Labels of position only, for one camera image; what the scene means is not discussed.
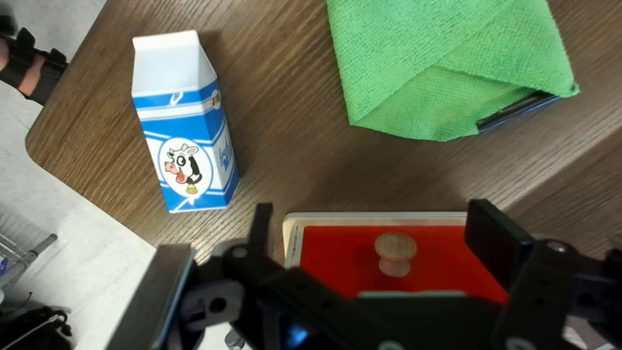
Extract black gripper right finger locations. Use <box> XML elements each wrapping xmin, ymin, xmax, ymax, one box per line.
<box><xmin>465</xmin><ymin>199</ymin><xmax>537</xmax><ymax>294</ymax></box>

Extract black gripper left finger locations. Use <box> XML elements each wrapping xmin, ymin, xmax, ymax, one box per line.
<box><xmin>245</xmin><ymin>201</ymin><xmax>278</xmax><ymax>269</ymax></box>

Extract red lid wooden box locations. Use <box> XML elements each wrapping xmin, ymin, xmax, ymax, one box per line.
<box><xmin>298</xmin><ymin>222</ymin><xmax>512</xmax><ymax>308</ymax></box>

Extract blue white milk carton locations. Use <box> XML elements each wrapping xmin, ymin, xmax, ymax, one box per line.
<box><xmin>131</xmin><ymin>30</ymin><xmax>243</xmax><ymax>214</ymax></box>

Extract black flat object under cloth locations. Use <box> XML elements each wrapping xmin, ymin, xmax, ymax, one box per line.
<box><xmin>475</xmin><ymin>90</ymin><xmax>562</xmax><ymax>133</ymax></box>

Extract green microfibre cloth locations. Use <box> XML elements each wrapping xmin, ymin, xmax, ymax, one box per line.
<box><xmin>325</xmin><ymin>0</ymin><xmax>582</xmax><ymax>144</ymax></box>

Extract foot in black sandal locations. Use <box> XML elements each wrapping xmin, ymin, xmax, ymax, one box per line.
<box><xmin>0</xmin><ymin>26</ymin><xmax>70</xmax><ymax>107</ymax></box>

